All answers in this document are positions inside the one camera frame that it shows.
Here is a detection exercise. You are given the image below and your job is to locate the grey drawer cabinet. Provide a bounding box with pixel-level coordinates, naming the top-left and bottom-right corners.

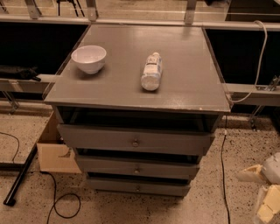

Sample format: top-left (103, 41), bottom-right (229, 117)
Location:
top-left (45, 24), bottom-right (230, 186)

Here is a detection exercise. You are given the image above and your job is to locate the white ceramic bowl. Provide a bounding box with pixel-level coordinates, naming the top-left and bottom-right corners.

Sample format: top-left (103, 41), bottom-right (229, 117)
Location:
top-left (71, 45), bottom-right (107, 74)

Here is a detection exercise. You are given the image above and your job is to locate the clear plastic bottle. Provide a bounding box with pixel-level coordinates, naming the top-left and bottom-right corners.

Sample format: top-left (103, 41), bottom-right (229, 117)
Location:
top-left (141, 52), bottom-right (163, 91)

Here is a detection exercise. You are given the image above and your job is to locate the cardboard box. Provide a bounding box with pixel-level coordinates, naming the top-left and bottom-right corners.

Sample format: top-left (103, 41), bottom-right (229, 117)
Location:
top-left (37, 113), bottom-right (81, 173)

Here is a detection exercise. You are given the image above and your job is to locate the grey bottom drawer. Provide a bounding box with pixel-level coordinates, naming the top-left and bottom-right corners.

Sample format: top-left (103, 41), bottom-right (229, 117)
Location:
top-left (87, 178), bottom-right (190, 197)

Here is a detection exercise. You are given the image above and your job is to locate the black floor cable left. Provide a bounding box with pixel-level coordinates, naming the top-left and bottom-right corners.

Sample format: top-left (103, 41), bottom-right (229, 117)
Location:
top-left (0, 131), bottom-right (81, 224)

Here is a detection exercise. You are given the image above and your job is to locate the white cable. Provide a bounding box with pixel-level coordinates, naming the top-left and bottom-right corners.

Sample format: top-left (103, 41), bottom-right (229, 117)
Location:
top-left (225, 20), bottom-right (269, 104)

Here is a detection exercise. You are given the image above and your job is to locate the metal rail frame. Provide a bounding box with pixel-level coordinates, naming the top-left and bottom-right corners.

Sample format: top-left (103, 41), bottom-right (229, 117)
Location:
top-left (1, 0), bottom-right (279, 121)

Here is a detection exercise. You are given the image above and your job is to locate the grey top drawer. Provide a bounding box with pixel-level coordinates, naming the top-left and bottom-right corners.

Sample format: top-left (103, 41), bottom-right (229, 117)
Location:
top-left (58, 124), bottom-right (214, 155)

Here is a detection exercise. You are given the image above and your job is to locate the black cloth on rail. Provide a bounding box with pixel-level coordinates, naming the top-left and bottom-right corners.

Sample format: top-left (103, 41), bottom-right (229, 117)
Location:
top-left (0, 66), bottom-right (41, 81)

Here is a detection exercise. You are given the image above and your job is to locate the black floor cable right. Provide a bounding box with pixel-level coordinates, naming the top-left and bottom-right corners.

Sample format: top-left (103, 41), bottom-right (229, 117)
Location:
top-left (220, 115), bottom-right (231, 224)

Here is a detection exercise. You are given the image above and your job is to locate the black floor cable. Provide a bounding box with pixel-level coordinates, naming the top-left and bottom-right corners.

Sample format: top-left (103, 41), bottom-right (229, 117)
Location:
top-left (0, 131), bottom-right (81, 224)
top-left (220, 115), bottom-right (231, 224)

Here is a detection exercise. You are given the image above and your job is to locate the black metal bar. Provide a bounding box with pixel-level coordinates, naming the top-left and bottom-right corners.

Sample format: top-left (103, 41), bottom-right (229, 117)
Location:
top-left (0, 145), bottom-right (38, 207)

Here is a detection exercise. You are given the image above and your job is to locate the grey drawer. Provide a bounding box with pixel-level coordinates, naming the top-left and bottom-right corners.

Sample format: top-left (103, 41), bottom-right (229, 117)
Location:
top-left (76, 156), bottom-right (200, 179)
top-left (58, 124), bottom-right (214, 155)
top-left (87, 178), bottom-right (190, 197)

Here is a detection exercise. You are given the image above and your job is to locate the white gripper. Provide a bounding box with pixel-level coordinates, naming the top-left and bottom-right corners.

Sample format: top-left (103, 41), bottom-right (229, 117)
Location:
top-left (236, 152), bottom-right (280, 224)

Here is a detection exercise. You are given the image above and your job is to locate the grey middle drawer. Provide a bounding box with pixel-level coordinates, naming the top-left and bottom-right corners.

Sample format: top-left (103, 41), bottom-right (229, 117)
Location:
top-left (76, 156), bottom-right (200, 179)

